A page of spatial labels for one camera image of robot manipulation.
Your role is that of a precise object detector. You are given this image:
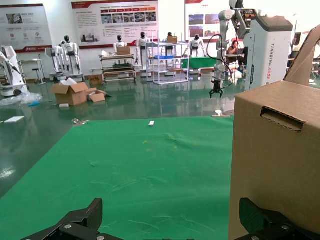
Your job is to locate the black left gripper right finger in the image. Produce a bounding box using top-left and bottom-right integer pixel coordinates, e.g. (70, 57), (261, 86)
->
(234, 198), (320, 240)

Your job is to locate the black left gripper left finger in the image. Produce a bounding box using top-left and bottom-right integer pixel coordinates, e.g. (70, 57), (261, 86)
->
(19, 198), (111, 240)

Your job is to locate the brown cardboard paper box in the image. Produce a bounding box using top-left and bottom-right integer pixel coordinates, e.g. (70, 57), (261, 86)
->
(228, 23), (320, 240)

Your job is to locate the large open cardboard box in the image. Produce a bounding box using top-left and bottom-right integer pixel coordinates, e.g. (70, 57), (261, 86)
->
(51, 81), (90, 107)

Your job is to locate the small open cardboard box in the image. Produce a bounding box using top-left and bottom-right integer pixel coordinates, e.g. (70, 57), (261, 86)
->
(85, 87), (107, 104)

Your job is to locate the printed cardboard box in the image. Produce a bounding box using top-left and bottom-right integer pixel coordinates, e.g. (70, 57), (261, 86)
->
(88, 74), (104, 86)

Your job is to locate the green table cloth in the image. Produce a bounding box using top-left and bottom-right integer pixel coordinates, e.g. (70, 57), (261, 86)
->
(0, 115), (235, 240)

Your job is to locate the metal table clamp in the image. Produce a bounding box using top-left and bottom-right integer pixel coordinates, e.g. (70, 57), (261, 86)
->
(71, 118), (90, 127)
(211, 109), (231, 119)

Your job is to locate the white foam board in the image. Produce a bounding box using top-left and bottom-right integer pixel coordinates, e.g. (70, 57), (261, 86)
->
(3, 115), (26, 125)

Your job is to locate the clear plastic wrap pile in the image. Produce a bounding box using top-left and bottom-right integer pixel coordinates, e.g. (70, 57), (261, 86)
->
(0, 91), (44, 107)

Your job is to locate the grey stool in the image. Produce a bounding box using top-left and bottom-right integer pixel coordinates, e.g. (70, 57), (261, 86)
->
(30, 58), (47, 85)

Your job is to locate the metal trolley cart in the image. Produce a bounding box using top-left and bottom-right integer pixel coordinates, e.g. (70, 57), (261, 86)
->
(99, 53), (138, 85)

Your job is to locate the white wheeled robot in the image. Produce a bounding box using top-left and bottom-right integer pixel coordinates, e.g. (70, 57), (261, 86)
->
(0, 45), (29, 98)

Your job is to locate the white black humanoid robot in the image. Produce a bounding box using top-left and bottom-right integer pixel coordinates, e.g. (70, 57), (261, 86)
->
(164, 31), (176, 51)
(61, 34), (83, 76)
(113, 34), (129, 55)
(50, 41), (66, 76)
(188, 33), (208, 59)
(135, 31), (153, 77)

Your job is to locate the white Tianqing robot body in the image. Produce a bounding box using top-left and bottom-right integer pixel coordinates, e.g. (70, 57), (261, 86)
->
(242, 8), (294, 92)

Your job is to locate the table with green cloth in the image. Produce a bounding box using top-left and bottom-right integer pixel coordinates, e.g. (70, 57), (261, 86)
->
(180, 56), (219, 71)

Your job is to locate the seated person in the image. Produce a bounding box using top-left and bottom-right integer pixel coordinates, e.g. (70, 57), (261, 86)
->
(225, 40), (249, 76)

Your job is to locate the white shelf frame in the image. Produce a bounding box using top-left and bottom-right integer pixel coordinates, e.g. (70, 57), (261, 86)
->
(145, 41), (190, 86)

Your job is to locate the wall poster with red icons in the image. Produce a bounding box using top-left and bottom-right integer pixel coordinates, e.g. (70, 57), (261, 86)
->
(0, 3), (54, 54)

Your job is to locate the wide wall poster with photos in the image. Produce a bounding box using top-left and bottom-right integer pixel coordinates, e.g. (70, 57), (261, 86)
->
(70, 0), (160, 50)

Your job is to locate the wall poster with dark photos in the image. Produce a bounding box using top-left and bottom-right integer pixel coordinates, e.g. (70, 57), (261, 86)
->
(184, 0), (227, 43)

